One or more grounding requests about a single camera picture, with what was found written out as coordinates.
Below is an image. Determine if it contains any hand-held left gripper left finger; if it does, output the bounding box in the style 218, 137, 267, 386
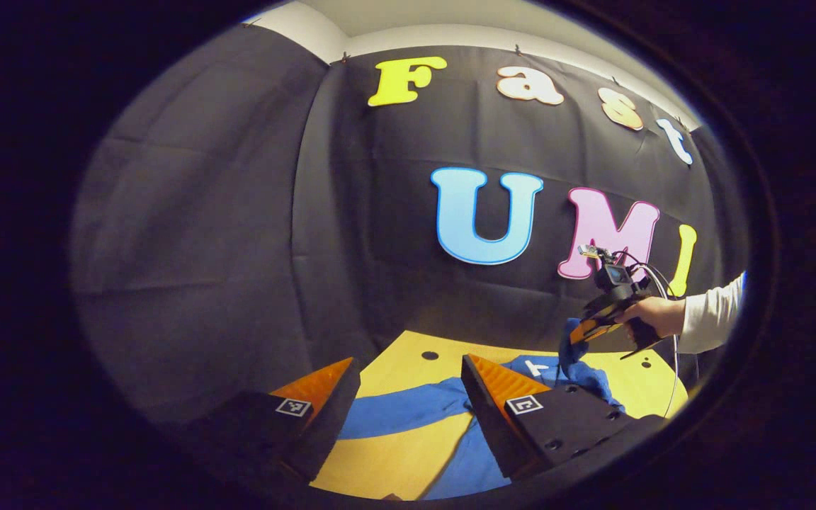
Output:
164, 357, 362, 484

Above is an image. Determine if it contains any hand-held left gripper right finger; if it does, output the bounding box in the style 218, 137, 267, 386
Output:
460, 353, 668, 484

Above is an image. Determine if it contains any blue shirt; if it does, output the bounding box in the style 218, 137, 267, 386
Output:
337, 317, 625, 501

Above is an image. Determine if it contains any black backdrop cloth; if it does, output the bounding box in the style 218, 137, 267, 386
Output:
72, 25, 749, 426

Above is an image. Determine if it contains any white cable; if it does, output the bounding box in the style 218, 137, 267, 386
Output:
617, 249, 683, 420

